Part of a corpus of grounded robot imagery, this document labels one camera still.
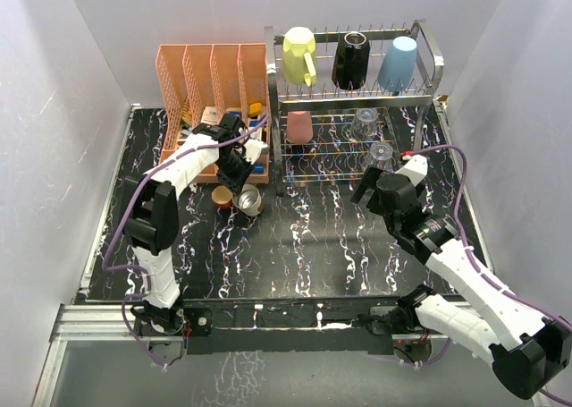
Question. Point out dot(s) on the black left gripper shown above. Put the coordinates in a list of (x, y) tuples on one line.
[(236, 184)]

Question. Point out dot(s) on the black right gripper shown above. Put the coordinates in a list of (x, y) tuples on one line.
[(368, 182)]

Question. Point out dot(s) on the small orange mug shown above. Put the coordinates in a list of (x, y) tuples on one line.
[(222, 196)]

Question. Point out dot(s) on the stainless steel cup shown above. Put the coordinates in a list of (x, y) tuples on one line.
[(249, 202)]

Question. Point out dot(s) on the clear ribbed glass cup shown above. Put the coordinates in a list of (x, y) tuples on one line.
[(364, 124)]

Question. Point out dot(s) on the pink plastic cup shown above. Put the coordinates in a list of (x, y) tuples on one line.
[(299, 128)]

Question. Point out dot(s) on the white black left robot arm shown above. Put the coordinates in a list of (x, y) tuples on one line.
[(152, 214)]

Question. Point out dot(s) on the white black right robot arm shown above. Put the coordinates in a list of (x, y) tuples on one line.
[(524, 347)]

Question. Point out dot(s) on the stainless steel dish rack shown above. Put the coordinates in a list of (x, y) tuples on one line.
[(325, 99)]

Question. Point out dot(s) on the blue grey cylinder battery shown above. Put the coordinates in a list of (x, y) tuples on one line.
[(258, 169)]

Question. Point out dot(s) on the white barcode label card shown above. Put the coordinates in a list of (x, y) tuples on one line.
[(209, 116)]

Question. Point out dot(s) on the yellow black small object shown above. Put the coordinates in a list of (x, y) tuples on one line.
[(255, 109)]

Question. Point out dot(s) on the orange plastic file organizer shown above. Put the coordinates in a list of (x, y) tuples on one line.
[(229, 77)]

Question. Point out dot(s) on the light blue cup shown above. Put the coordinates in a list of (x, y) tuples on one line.
[(398, 65)]

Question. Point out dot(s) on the black glossy cup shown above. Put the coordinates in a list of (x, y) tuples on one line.
[(351, 61)]

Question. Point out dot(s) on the yellow faceted mug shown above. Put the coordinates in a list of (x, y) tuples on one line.
[(298, 57)]

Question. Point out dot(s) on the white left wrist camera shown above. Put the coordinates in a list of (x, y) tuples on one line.
[(254, 150)]

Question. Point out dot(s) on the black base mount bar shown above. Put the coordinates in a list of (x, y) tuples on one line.
[(341, 324)]

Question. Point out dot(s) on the aluminium frame rail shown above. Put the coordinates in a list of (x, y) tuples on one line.
[(92, 361)]

